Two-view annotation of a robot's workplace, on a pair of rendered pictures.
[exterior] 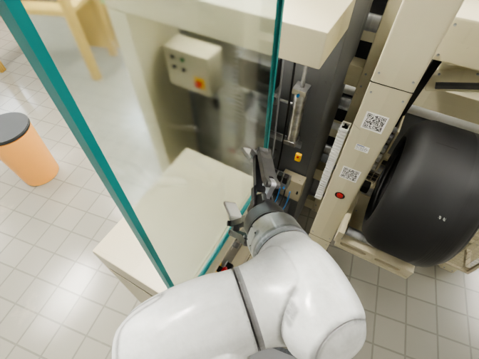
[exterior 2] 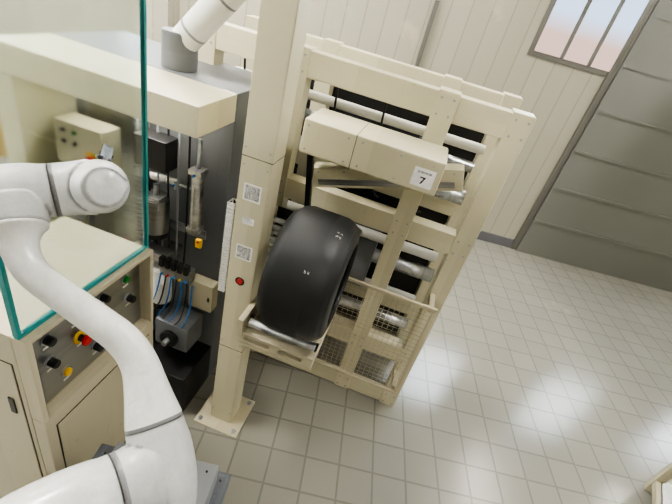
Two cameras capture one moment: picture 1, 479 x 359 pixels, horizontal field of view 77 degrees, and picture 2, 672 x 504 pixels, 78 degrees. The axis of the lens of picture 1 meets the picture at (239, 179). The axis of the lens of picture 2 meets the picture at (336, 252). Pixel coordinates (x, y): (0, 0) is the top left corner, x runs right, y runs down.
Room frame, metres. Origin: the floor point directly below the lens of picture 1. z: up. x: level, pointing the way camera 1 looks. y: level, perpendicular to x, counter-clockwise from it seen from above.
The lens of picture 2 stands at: (-0.71, -0.27, 2.27)
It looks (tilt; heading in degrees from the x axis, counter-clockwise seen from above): 32 degrees down; 338
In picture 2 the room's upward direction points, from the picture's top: 16 degrees clockwise
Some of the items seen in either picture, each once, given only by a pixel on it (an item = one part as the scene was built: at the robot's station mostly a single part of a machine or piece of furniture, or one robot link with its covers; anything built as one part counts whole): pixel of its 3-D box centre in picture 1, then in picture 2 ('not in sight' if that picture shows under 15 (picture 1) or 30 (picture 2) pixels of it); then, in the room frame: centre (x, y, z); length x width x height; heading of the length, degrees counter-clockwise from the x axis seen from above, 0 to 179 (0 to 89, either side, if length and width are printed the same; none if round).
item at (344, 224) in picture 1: (351, 206); (258, 302); (0.82, -0.58, 0.90); 0.40 x 0.03 x 0.10; 151
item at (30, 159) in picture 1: (24, 152); not in sight; (1.76, 1.87, 0.29); 0.38 x 0.37 x 0.58; 161
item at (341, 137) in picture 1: (331, 165); (229, 248); (0.86, -0.41, 1.19); 0.05 x 0.04 x 0.48; 151
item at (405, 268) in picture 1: (374, 250); (278, 343); (0.61, -0.66, 0.84); 0.36 x 0.09 x 0.06; 61
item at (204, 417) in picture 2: not in sight; (225, 410); (0.84, -0.50, 0.01); 0.27 x 0.27 x 0.02; 61
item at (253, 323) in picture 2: (380, 245); (282, 334); (0.61, -0.67, 0.90); 0.35 x 0.05 x 0.05; 61
